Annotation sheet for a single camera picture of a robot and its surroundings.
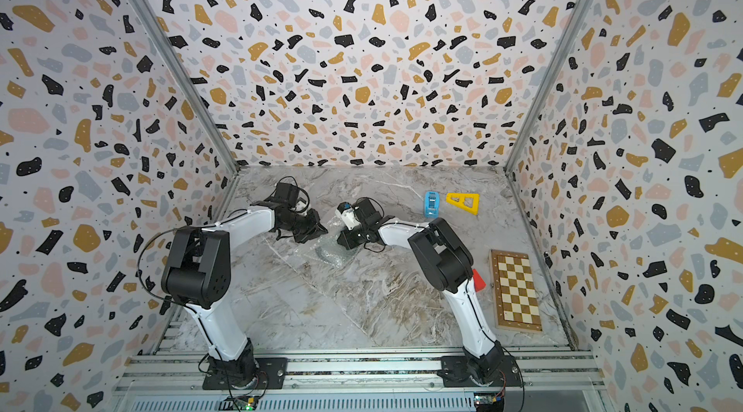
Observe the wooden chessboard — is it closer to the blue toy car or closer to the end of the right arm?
the blue toy car

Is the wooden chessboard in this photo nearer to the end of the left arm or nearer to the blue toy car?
the blue toy car

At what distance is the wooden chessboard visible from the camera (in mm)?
823
